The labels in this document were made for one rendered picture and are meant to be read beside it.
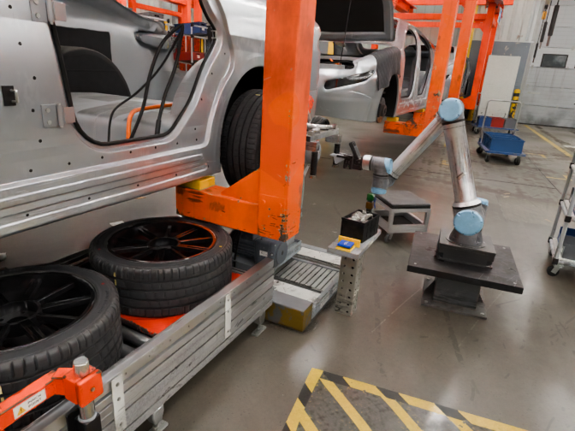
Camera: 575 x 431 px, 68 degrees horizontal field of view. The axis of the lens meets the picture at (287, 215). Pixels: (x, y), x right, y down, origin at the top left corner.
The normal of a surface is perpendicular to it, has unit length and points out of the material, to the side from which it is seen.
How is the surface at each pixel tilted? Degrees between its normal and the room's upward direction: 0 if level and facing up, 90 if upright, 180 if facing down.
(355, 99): 90
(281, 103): 90
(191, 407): 0
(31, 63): 89
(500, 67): 90
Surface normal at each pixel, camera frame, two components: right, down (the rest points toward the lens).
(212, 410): 0.06, -0.94
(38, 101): 0.88, 0.20
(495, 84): -0.34, 0.29
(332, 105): -0.15, 0.58
